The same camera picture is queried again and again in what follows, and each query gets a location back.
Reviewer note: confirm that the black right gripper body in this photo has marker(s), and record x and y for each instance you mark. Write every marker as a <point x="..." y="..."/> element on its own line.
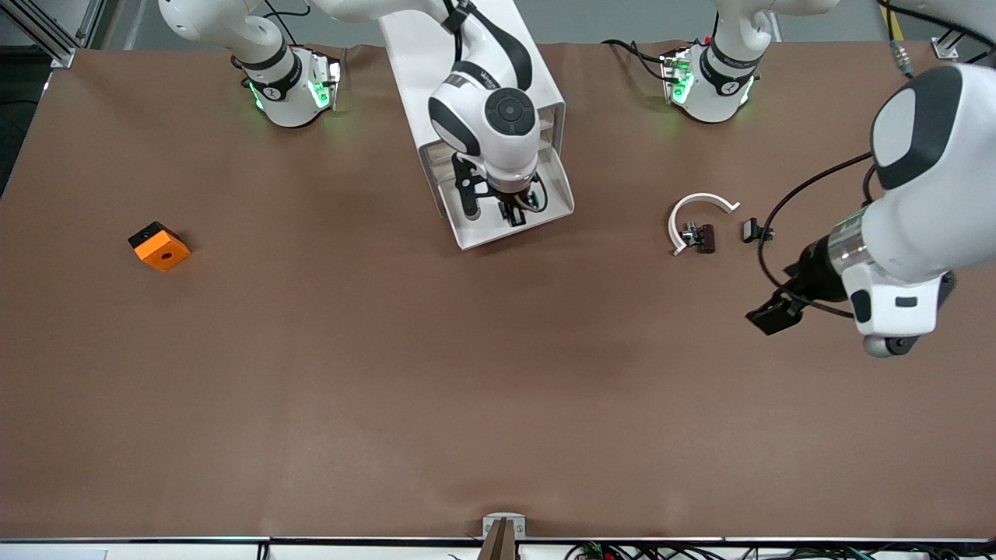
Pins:
<point x="514" y="201"/>

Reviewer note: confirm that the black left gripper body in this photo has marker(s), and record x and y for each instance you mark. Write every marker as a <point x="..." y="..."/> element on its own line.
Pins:
<point x="815" y="279"/>

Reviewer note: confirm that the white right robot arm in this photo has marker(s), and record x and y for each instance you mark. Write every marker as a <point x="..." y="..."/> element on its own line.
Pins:
<point x="510" y="159"/>

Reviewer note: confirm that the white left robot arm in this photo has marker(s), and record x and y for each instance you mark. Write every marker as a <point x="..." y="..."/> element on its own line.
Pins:
<point x="934" y="210"/>

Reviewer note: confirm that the brown table mat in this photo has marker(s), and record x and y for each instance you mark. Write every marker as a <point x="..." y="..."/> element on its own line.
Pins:
<point x="498" y="404"/>

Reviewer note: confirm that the green terminal connector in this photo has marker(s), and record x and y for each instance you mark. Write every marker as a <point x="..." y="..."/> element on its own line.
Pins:
<point x="593" y="551"/>

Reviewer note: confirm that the orange and black box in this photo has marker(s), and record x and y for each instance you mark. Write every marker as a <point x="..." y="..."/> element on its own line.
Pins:
<point x="159" y="249"/>

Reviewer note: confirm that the black switch with metal terminals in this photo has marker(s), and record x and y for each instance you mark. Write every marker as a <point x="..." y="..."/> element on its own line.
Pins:
<point x="751" y="230"/>

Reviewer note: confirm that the aluminium frame post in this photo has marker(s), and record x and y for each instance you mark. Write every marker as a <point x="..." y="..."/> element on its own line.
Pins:
<point x="945" y="50"/>
<point x="62" y="56"/>

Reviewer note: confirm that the grey metal bracket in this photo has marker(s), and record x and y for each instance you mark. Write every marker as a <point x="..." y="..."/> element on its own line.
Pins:
<point x="492" y="523"/>

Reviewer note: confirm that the brown tapered post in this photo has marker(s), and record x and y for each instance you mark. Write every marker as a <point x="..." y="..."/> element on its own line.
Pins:
<point x="498" y="544"/>

